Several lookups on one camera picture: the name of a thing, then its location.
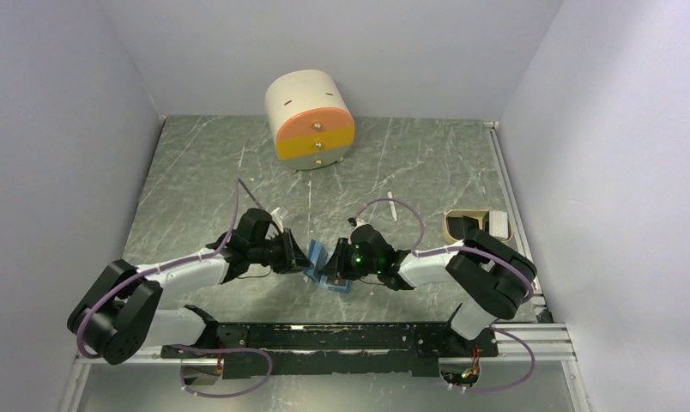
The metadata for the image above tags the stack of credit cards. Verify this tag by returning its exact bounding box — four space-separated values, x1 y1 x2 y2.
487 209 511 241

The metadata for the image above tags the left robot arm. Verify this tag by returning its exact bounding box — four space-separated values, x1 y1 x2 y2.
67 208 312 365

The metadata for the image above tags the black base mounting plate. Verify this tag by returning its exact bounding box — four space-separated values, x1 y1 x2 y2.
160 322 499 379

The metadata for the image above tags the blue leather card holder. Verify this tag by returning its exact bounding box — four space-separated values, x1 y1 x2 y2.
303 239 354 295

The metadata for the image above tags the beige card tray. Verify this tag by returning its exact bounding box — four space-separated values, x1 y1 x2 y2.
442 209 513 243

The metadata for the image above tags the aluminium frame rail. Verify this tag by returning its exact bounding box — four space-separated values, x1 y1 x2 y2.
60 323 590 411

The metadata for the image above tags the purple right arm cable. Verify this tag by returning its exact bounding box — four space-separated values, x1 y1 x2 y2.
348 197 536 395

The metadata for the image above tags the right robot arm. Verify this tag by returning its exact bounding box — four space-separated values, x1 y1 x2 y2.
313 224 537 355

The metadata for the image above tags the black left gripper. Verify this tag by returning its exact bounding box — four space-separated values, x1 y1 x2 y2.
250 228 315 274

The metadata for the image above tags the right side aluminium rail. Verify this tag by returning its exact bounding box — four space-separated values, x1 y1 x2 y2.
483 121 554 324

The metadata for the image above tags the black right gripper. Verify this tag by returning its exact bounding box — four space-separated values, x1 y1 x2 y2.
319 238 380 281

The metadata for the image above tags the round cream drawer cabinet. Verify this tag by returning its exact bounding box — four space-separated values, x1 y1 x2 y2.
264 70 355 171

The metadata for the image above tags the white pen red cap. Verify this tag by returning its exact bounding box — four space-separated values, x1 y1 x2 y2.
386 190 398 221

